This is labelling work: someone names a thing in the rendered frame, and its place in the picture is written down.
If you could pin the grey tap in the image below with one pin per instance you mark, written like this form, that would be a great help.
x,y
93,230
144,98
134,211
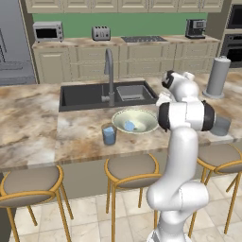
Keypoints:
x,y
111,82

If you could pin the silver toaster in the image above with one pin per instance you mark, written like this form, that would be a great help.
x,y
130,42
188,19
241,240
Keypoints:
x,y
100,33

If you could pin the dark sink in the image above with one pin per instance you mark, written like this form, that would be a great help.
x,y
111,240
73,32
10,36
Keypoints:
x,y
82,96

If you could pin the black built-in oven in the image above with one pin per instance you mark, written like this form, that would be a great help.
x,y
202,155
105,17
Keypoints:
x,y
232,38

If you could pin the beige base cupboards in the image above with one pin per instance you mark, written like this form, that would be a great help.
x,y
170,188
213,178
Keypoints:
x,y
78,63

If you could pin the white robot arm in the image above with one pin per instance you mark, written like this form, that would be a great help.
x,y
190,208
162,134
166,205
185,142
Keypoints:
x,y
184,148

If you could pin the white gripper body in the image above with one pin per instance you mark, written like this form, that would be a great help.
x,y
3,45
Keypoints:
x,y
164,98

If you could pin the grey fridge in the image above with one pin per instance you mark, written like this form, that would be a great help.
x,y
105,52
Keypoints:
x,y
14,44

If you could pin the black hob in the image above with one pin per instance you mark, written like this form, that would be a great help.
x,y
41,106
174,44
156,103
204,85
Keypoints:
x,y
143,39

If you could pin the pale green bowl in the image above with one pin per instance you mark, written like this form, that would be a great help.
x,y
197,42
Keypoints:
x,y
141,121

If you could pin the blue ice cube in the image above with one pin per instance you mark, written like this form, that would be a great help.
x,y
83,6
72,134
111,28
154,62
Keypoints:
x,y
128,125

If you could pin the silver toaster oven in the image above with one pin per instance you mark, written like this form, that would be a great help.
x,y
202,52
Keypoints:
x,y
48,31

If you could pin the black coffee machine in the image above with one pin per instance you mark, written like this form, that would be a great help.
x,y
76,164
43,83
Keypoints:
x,y
195,29

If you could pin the wooden stool with grey seat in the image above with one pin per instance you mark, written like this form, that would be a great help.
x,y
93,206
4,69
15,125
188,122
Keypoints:
x,y
132,170
30,186
220,156

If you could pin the grey paper towel holder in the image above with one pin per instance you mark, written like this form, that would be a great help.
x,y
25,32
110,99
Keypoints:
x,y
219,77

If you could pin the beige wall cupboards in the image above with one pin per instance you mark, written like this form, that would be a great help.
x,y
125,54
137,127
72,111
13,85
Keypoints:
x,y
123,5

